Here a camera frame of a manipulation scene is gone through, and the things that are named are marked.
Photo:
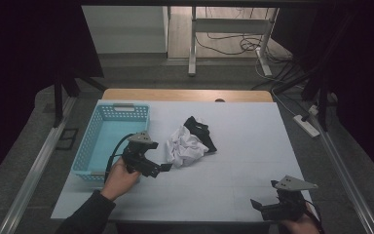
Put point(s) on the dark curtain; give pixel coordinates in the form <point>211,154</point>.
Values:
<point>363,65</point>
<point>22,65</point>

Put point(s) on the person's right hand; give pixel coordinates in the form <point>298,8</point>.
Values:
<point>300,226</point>

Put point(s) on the white power strip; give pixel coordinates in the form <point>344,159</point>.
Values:
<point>306,125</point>

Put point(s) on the white cloth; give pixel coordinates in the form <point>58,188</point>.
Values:
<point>185,148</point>

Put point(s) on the black stand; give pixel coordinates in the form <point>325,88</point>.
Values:
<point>321,97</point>
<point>58,100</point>

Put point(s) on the black cloth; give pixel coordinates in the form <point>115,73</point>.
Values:
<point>201,130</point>

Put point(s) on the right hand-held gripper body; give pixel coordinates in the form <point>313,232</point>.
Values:
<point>287,201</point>

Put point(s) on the light blue perforated plastic basket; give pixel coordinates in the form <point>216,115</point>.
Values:
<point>110,136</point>

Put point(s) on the wooden table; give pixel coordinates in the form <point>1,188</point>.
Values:
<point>181,95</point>

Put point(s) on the white metal desk frame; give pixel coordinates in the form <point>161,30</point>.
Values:
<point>230,25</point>

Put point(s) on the person's left hand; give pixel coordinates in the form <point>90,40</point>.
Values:
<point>120,180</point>

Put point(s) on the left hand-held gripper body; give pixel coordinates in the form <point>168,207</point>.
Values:
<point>136,156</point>

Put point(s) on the aluminium rail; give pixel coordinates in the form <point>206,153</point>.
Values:
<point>347,182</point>
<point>35,169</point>

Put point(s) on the white cabinet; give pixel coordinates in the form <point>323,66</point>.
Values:
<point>125,29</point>

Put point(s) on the white table cover sheet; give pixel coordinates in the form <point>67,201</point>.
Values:
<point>240,162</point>

